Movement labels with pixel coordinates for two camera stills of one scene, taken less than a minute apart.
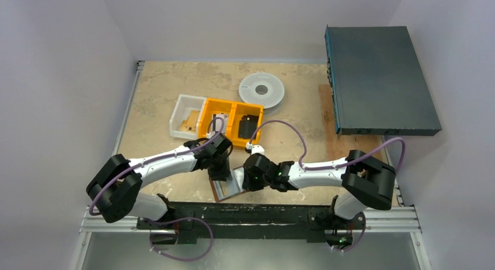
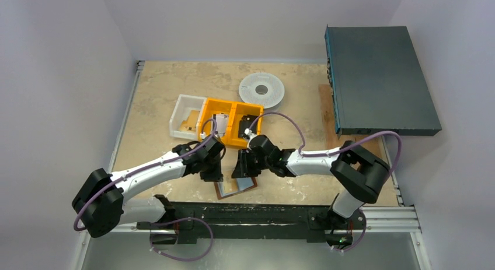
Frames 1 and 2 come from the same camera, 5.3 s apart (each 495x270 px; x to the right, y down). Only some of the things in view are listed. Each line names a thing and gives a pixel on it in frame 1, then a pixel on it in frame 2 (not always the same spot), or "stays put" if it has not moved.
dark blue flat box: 379,86 stays put
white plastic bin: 185,104 stays put
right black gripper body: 250,180 -> 245,162
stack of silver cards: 218,122 stays put
